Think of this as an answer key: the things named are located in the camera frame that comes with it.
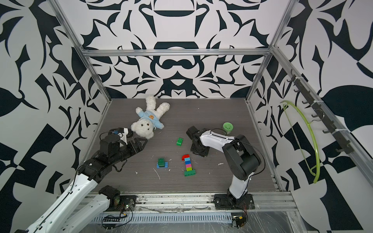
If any black wall hook rack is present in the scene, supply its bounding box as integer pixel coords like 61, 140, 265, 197
288, 70, 355, 154

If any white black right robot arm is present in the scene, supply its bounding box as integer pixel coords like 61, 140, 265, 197
186, 126, 262, 206

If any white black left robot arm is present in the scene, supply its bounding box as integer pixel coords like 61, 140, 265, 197
17, 128, 148, 233

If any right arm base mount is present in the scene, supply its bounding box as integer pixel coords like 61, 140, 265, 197
213, 191, 255, 210

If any red lego brick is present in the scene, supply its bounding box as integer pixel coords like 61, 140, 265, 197
182, 154, 189, 161

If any white teddy bear blue shirt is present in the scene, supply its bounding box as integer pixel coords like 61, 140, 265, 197
131, 96, 171, 139

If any green long lego plate brick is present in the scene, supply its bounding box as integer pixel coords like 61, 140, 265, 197
184, 170, 196, 177

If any light green tall lego brick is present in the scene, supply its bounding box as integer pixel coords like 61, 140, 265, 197
176, 137, 184, 146

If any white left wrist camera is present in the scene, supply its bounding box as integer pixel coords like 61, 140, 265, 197
117, 128, 129, 145

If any long blue lego brick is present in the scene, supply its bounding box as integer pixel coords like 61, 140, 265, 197
156, 162, 168, 169

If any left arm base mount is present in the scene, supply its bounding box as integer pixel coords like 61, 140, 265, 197
99, 185, 137, 212

